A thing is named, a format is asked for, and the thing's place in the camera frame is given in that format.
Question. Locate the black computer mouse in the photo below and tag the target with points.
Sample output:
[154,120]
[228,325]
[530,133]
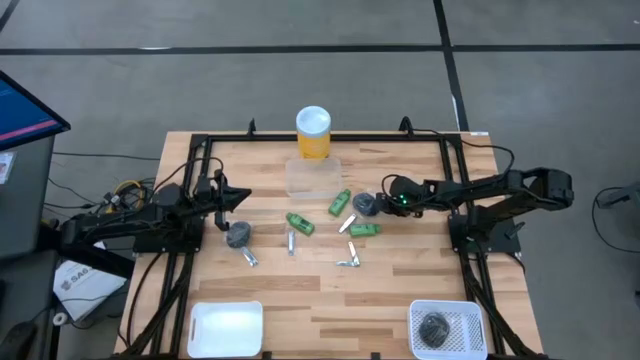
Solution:
[20,340]

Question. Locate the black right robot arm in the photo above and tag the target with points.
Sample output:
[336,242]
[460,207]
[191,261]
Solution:
[500,187]

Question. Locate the green travel bottle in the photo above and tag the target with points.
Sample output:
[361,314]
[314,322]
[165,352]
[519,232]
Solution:
[301,224]
[339,202]
[364,230]

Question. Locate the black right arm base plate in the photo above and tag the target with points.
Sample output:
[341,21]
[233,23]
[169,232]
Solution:
[500,245]

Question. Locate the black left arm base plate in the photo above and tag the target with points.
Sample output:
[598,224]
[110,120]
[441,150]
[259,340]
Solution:
[150,245]

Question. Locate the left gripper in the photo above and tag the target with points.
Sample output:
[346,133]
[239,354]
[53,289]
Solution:
[210,195]

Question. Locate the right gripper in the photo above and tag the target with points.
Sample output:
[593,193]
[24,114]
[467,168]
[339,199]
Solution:
[402,192]

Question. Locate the clear plastic container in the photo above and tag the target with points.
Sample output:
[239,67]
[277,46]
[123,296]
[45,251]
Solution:
[312,180]

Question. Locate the white perforated plastic basket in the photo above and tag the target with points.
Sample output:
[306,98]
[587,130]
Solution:
[475,330]

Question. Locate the grey desk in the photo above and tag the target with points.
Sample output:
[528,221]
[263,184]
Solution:
[25,210]

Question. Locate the white solid plastic bin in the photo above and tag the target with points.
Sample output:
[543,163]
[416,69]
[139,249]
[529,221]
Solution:
[225,345]

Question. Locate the white printed booklet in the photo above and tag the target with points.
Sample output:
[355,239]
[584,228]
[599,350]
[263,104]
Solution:
[85,295]

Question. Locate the black aluminium table frame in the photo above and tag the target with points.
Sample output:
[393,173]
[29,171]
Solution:
[325,137]

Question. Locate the grey stand leg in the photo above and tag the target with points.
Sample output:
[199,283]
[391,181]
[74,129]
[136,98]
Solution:
[625,196]

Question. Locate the black mesh bath puff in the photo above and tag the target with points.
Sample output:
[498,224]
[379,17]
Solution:
[434,330]
[238,234]
[364,204]

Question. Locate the small white tape roll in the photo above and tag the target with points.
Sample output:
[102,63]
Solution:
[60,319]

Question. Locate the yellow wipes canister white lid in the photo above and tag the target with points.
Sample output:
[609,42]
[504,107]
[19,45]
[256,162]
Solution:
[313,122]

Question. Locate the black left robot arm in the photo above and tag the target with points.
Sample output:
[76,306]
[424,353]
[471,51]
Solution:
[125,222]

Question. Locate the computer monitor blue screen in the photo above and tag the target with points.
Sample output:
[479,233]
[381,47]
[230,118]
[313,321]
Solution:
[20,115]

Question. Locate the small printed card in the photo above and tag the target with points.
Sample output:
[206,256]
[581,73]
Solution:
[5,167]

